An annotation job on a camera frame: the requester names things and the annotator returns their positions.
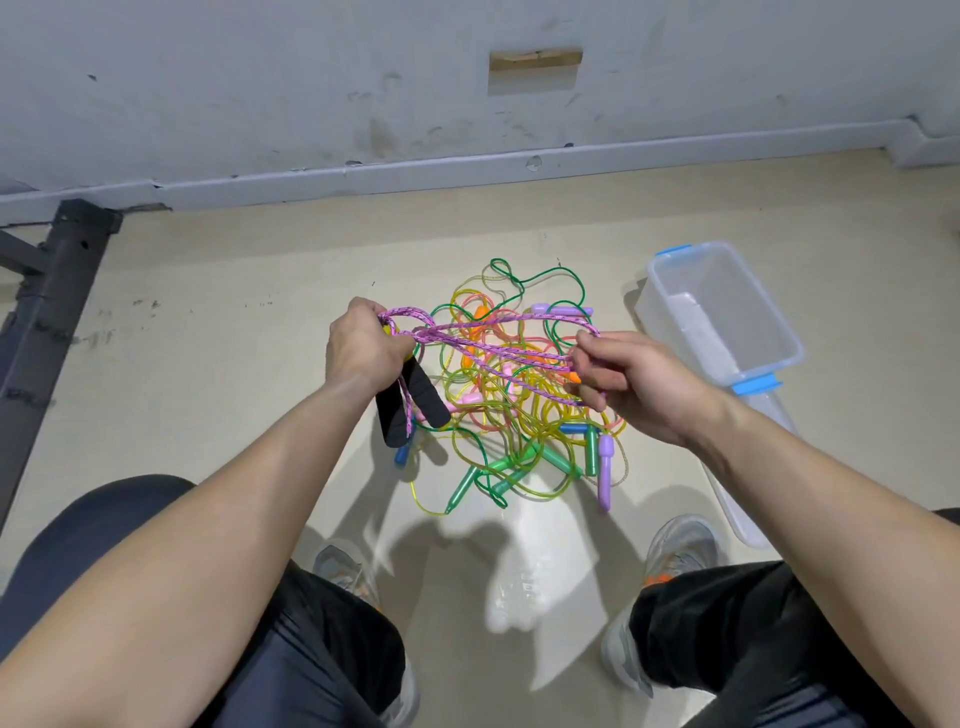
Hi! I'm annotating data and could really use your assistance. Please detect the person's right hand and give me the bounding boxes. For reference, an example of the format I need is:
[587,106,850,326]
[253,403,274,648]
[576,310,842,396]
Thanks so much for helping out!
[570,330,737,452]

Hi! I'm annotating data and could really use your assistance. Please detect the person's left hand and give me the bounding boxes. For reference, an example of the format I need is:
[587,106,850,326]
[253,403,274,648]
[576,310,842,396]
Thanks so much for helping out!
[325,295,422,404]

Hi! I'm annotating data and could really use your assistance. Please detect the pink rope with black-yellow handles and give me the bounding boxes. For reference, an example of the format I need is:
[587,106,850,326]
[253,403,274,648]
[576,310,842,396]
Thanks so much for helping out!
[375,304,590,452]

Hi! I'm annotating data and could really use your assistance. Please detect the pile of colourful jump ropes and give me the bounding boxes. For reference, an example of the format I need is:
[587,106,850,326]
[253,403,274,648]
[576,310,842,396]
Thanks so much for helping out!
[393,258,632,519]

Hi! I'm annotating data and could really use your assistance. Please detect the clear storage box blue latches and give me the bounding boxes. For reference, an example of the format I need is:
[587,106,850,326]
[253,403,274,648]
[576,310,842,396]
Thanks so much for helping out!
[634,241,807,399]

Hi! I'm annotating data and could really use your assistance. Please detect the person's left forearm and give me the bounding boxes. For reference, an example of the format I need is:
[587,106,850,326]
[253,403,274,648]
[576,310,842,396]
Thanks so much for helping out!
[0,375,384,728]

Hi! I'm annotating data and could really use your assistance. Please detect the person's right forearm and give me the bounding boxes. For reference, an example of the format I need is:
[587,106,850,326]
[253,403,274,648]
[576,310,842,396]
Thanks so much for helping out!
[693,393,960,728]

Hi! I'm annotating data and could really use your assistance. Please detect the clear plastic box lid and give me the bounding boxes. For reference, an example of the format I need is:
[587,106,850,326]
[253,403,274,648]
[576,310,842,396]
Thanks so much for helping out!
[705,393,797,549]

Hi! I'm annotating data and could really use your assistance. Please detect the grey right shoe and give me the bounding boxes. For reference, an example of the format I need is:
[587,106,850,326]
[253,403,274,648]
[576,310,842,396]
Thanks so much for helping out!
[600,513,725,695]

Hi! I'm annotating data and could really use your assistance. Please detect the grey shoe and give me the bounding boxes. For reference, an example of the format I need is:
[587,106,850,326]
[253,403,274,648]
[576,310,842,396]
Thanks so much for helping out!
[600,513,725,695]
[310,537,422,728]

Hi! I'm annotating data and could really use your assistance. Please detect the grey left shoe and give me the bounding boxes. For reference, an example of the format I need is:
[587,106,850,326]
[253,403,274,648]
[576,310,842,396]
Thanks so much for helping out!
[310,537,422,728]

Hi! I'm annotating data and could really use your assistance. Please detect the black shorts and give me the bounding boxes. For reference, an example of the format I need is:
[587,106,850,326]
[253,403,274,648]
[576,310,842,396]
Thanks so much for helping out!
[0,472,960,728]

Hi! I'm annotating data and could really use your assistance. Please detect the black metal rack frame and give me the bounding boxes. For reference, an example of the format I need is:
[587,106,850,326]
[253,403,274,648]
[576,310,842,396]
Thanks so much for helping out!
[0,199,122,534]

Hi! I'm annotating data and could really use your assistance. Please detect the small wooden wall block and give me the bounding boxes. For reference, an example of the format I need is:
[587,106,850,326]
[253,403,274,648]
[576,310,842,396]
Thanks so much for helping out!
[489,48,585,74]

